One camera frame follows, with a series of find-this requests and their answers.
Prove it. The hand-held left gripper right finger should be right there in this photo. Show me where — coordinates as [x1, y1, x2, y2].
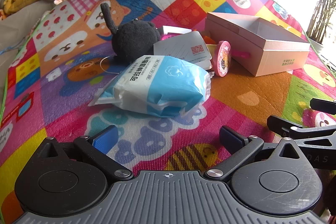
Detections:
[203, 126, 305, 182]

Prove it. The pink round handled toy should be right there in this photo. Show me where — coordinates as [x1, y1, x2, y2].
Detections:
[211, 41, 250, 78]

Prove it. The pink cardboard box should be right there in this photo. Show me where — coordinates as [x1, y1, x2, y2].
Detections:
[204, 12, 311, 77]

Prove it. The small yellow stuffed toy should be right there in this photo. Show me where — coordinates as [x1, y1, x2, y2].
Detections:
[0, 0, 16, 20]

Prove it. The grey sofa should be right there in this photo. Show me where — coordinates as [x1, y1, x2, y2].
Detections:
[0, 0, 55, 98]

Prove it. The colourful cartoon play mat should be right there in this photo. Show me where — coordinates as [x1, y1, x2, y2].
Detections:
[0, 0, 336, 224]

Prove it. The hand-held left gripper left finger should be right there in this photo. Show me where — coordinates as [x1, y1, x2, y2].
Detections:
[37, 125, 134, 180]

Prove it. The white printed card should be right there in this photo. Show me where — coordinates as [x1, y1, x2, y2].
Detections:
[153, 31, 213, 69]

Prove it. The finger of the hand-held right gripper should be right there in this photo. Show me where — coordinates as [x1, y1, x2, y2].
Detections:
[267, 115, 336, 147]
[310, 98, 336, 112]

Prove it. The orange plastic bowl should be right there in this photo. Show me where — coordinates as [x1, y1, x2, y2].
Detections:
[201, 30, 217, 45]

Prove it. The blue and white tissue packet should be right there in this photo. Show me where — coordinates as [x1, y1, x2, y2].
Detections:
[88, 55, 214, 118]

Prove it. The black plush toy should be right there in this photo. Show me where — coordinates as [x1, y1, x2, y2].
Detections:
[100, 3, 161, 62]

